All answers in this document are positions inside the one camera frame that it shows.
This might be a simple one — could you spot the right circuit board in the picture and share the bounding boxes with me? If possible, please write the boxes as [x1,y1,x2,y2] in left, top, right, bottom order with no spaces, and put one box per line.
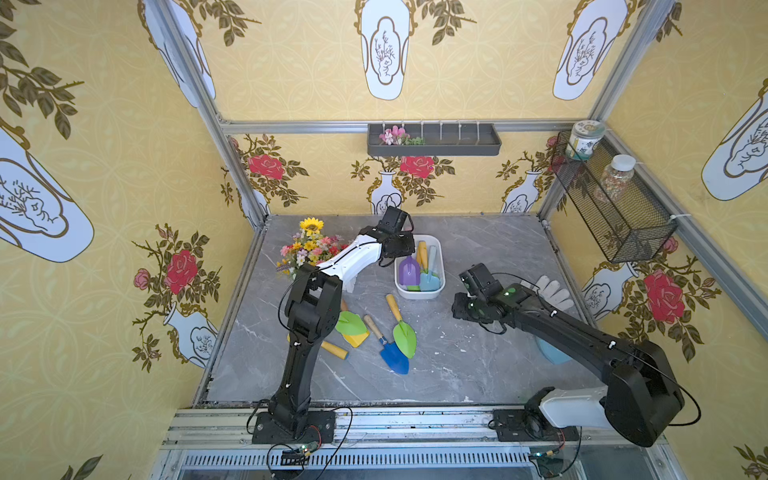
[528,450,565,479]

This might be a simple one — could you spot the left circuit board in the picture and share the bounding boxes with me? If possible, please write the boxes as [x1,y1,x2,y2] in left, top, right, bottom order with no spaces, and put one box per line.
[279,441,320,468]

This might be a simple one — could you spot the purple shovel pink handle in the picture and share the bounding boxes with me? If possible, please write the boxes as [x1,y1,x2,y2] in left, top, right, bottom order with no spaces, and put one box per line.
[398,256,421,288]

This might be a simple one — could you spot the patterned lid jar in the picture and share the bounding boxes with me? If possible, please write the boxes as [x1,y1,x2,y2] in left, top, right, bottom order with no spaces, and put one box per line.
[565,120,606,161]

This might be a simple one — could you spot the pink flowers in tray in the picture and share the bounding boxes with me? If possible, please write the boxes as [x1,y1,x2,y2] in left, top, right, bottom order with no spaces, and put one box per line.
[379,125,425,146]

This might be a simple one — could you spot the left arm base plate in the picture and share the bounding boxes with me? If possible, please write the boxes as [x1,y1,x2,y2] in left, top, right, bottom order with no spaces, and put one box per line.
[251,410,336,445]

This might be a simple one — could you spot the clear white-lid jar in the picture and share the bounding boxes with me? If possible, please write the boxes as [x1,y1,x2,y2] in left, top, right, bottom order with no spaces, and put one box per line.
[595,154,636,202]

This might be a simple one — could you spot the black wire basket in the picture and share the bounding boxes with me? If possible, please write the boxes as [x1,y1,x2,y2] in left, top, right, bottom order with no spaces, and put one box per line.
[551,131,677,263]

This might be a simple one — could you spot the light blue small shovel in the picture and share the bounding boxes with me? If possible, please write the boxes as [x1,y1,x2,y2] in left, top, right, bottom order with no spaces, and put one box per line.
[420,245,441,292]

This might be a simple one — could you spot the white storage box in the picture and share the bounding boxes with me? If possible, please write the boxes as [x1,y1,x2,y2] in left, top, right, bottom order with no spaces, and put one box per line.
[394,234,446,300]

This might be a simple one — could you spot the blue metal shovel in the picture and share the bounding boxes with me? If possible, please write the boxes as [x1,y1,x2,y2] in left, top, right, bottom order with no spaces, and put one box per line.
[363,314,409,375]

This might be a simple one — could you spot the yellow shovel left pile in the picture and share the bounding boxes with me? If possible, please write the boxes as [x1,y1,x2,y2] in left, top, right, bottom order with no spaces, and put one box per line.
[342,330,370,348]

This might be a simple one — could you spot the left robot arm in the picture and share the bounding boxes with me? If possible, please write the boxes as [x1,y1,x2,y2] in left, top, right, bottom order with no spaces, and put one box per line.
[250,206,415,445]

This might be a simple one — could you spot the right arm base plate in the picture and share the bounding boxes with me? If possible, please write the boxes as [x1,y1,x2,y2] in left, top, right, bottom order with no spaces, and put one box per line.
[487,409,580,444]

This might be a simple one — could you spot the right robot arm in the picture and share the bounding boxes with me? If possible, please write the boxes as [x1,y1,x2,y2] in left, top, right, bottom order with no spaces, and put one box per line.
[452,264,685,447]

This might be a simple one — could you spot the yellow handle tool front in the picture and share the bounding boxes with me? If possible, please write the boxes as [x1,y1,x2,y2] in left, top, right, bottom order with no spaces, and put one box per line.
[286,333,349,360]

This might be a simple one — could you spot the green shovel left pile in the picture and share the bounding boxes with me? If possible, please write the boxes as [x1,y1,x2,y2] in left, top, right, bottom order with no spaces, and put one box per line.
[335,299,368,336]

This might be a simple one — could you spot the grey wall shelf tray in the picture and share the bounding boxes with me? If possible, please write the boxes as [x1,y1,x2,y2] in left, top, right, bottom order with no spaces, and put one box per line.
[367,121,502,157]

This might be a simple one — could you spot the white work glove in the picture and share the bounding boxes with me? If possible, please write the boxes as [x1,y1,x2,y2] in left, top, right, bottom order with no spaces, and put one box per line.
[521,275,575,311]

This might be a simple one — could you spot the artificial flower basket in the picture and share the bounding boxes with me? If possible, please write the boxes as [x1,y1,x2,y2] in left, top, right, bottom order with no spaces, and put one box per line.
[276,217,348,278]

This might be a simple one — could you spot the circuit board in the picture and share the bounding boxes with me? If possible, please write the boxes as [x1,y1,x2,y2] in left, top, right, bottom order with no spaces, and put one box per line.
[279,441,320,468]
[528,450,565,479]

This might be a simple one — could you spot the light blue dustpan scoop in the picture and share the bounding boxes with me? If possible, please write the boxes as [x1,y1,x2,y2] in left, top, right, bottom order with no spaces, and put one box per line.
[535,337,571,365]

